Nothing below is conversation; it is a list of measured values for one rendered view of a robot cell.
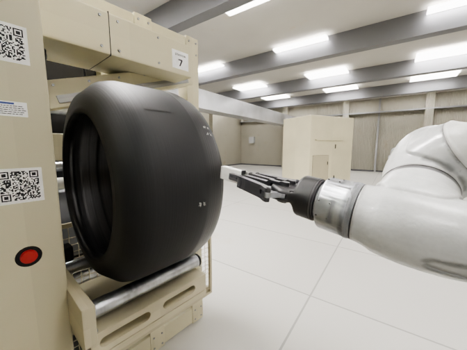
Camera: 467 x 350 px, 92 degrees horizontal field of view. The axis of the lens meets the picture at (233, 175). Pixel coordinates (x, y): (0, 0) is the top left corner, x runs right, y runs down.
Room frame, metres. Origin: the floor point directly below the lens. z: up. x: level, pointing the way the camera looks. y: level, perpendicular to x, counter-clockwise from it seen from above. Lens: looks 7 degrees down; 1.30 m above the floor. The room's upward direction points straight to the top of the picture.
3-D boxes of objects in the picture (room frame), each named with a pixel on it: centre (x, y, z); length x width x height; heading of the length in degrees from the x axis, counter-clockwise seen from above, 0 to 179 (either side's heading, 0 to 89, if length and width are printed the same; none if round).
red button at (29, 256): (0.48, 0.46, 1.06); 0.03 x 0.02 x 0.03; 139
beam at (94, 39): (1.01, 0.49, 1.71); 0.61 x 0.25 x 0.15; 139
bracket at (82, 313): (0.59, 0.47, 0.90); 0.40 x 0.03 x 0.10; 49
